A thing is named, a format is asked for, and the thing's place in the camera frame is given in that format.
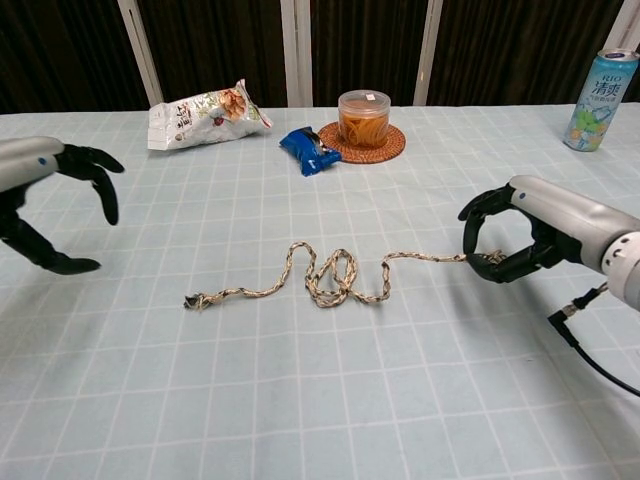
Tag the light blue checked tablecloth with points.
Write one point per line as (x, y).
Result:
(320, 375)

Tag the black curtain panel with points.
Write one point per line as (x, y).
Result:
(365, 45)
(220, 45)
(60, 50)
(520, 50)

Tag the white snack bag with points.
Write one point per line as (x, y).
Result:
(200, 125)

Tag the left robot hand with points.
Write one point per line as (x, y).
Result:
(30, 160)

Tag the blue snack packet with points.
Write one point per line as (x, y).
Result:
(305, 150)

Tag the round woven coaster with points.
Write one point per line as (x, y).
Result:
(360, 155)

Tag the white partition post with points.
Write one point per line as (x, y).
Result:
(627, 25)
(429, 50)
(140, 50)
(296, 50)

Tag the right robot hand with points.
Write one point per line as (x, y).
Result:
(565, 210)

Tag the light blue drink can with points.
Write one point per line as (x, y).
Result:
(595, 110)

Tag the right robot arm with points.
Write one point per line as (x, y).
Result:
(625, 270)

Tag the clear jar with orange contents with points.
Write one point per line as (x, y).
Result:
(364, 125)

